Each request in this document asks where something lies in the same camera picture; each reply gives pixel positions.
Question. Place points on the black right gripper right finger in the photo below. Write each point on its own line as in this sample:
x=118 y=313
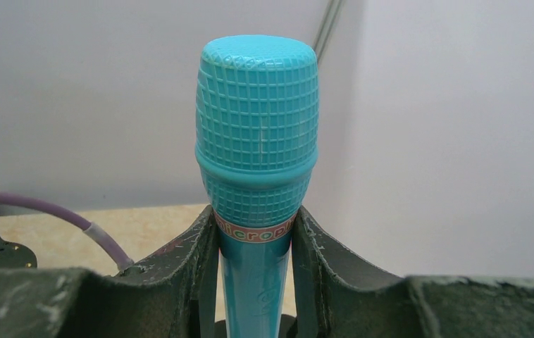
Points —
x=339 y=294

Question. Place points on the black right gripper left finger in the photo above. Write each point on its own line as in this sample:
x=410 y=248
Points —
x=169 y=293

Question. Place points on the blue toy microphone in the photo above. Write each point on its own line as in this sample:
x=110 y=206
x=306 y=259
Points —
x=257 y=109

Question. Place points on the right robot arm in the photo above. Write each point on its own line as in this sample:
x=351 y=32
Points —
x=172 y=292

